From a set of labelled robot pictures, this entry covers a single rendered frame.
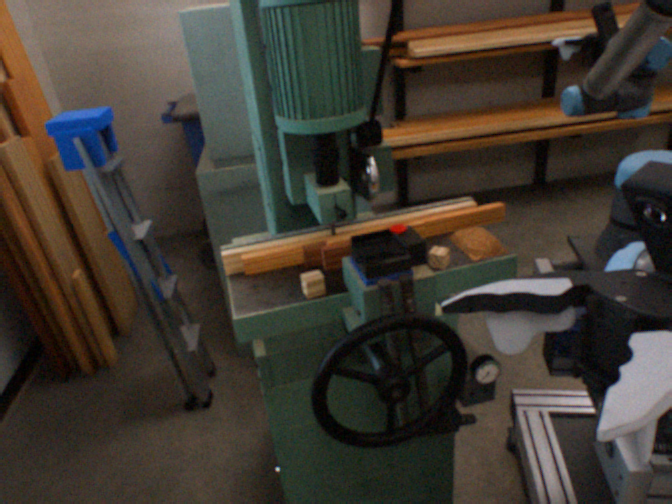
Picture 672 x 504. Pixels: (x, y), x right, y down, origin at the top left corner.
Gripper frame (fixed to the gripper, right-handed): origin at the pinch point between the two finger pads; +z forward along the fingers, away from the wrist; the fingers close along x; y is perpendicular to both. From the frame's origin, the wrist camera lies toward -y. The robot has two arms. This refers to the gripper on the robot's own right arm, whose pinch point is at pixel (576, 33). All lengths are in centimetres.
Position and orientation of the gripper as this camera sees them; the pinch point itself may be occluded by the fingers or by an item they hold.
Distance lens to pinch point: 176.5
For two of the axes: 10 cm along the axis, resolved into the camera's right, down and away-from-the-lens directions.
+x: 9.7, -2.6, -0.1
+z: -1.1, -4.5, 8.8
